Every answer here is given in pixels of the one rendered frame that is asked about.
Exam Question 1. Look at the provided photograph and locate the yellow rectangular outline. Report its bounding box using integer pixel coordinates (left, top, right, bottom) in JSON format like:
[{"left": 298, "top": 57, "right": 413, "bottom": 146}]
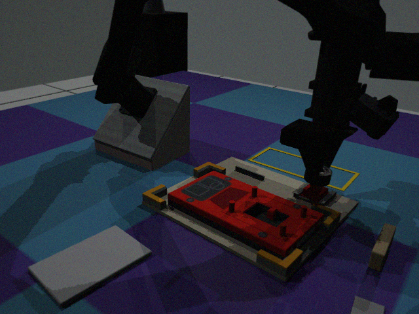
[{"left": 248, "top": 147, "right": 359, "bottom": 191}]

